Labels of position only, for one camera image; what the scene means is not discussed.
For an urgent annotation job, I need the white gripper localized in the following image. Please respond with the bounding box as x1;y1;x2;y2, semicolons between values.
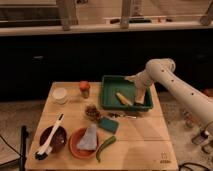
124;71;154;105

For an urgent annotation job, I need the yellow banana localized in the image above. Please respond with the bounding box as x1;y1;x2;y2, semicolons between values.
116;92;133;106

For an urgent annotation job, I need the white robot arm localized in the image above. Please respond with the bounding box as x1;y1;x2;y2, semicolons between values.
124;58;213;136

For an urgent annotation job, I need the green plastic tray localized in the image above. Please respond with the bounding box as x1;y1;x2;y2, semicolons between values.
100;75;153;111

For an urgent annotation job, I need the dark metal utensil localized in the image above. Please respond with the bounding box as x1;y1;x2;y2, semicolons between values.
108;113;137;119

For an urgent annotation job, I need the teal sponge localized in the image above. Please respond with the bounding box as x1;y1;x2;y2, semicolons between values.
98;117;119;134

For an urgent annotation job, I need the small glass bowl with nuts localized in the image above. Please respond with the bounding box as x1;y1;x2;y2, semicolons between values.
85;104;101;121

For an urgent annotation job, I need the green chili pepper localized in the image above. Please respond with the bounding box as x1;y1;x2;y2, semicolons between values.
96;136;116;163

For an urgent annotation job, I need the orange lid spice jar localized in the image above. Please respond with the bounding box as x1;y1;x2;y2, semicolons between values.
79;81;90;98

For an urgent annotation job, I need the grey folded cloth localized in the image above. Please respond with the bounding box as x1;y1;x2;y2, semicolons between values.
77;124;97;150

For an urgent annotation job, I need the orange plate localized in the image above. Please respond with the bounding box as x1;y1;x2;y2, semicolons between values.
68;127;99;159

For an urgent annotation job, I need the white cup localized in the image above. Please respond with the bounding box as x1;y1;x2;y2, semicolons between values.
52;88;68;104

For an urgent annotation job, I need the dark red bowl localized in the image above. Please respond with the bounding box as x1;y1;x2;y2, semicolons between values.
39;126;67;153

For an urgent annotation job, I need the black cable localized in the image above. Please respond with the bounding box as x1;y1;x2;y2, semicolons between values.
178;161;202;171

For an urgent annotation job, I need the wooden railing post middle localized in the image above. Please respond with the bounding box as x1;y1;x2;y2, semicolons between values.
120;0;131;29

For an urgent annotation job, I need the wooden railing post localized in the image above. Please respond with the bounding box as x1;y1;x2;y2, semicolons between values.
120;0;131;29
56;0;78;31

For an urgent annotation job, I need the wooden railing post left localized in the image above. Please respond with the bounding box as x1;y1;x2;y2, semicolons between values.
56;0;78;31

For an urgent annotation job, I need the black chair frame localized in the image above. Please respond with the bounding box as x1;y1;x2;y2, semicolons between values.
19;125;29;171

